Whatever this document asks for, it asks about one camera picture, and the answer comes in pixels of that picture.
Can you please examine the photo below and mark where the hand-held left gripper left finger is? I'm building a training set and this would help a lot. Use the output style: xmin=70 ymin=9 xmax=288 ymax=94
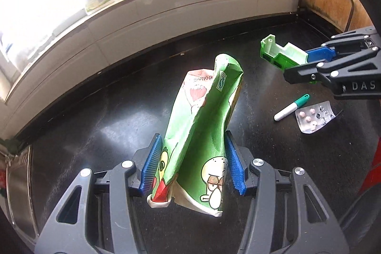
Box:
xmin=35 ymin=133 xmax=164 ymax=254

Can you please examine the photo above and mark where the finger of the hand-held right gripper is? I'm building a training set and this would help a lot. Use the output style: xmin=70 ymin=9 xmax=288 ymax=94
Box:
xmin=305 ymin=25 xmax=381 ymax=65
xmin=283 ymin=47 xmax=381 ymax=100

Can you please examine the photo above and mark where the green and white plastic piece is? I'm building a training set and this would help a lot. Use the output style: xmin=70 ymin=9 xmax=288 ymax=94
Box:
xmin=260 ymin=34 xmax=310 ymax=70

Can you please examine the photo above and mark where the green cartoon printed carton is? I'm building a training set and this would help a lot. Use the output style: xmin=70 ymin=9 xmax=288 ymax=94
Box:
xmin=146 ymin=54 xmax=245 ymax=217

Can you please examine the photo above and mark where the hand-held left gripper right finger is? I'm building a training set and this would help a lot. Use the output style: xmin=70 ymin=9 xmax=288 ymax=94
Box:
xmin=225 ymin=130 xmax=349 ymax=254

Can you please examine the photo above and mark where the white marker with teal cap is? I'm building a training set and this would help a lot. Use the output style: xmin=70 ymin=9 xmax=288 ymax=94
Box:
xmin=274 ymin=94 xmax=311 ymax=123

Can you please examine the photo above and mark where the silver pill blister pack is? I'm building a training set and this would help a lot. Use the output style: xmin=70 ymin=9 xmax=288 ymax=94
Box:
xmin=295 ymin=101 xmax=337 ymax=134

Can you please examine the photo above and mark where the black metal tube frame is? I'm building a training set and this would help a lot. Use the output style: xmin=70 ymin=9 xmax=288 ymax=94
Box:
xmin=297 ymin=0 xmax=355 ymax=32

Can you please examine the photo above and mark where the stainless steel sink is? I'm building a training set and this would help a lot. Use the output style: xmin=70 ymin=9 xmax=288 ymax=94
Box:
xmin=0 ymin=144 xmax=40 ymax=240

